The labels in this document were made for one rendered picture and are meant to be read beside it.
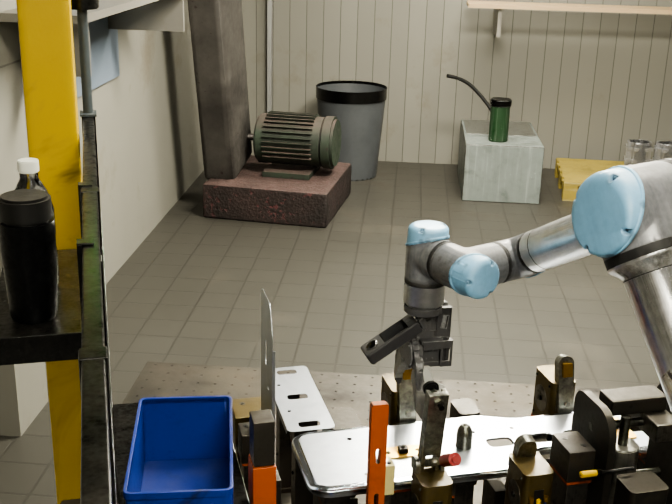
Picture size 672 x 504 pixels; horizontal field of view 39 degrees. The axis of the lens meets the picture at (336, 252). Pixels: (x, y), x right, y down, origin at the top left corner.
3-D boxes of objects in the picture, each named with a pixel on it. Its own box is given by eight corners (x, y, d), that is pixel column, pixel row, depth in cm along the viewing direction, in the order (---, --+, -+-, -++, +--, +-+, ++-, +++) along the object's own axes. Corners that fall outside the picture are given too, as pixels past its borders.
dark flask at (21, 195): (62, 304, 142) (53, 186, 136) (61, 324, 135) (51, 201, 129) (8, 308, 140) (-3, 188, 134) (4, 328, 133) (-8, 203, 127)
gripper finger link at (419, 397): (451, 414, 175) (444, 364, 178) (420, 417, 174) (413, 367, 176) (446, 417, 178) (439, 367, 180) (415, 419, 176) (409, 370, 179)
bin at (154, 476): (232, 457, 178) (232, 394, 174) (234, 562, 149) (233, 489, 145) (142, 460, 176) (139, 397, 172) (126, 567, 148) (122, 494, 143)
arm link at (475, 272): (518, 251, 165) (475, 234, 173) (468, 262, 159) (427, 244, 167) (514, 294, 167) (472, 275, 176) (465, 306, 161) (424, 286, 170)
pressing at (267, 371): (264, 448, 187) (264, 285, 176) (274, 480, 177) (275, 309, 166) (261, 448, 187) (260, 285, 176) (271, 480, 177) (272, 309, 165)
